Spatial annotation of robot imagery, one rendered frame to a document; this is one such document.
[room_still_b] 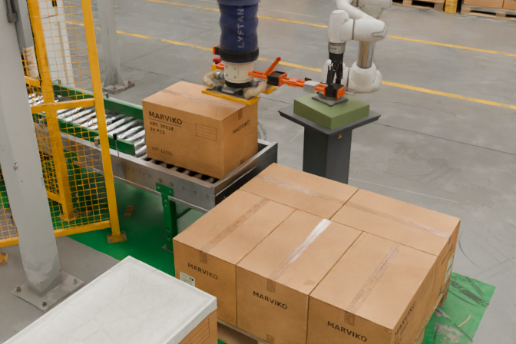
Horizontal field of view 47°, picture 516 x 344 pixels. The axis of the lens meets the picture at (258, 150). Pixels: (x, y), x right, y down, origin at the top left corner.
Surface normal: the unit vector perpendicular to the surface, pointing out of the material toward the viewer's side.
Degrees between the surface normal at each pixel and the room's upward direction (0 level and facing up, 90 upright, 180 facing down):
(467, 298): 0
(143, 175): 90
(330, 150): 90
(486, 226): 0
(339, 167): 90
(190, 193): 90
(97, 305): 0
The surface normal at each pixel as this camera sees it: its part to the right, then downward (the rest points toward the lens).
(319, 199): 0.00, -0.89
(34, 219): 0.84, 0.25
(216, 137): -0.51, 0.39
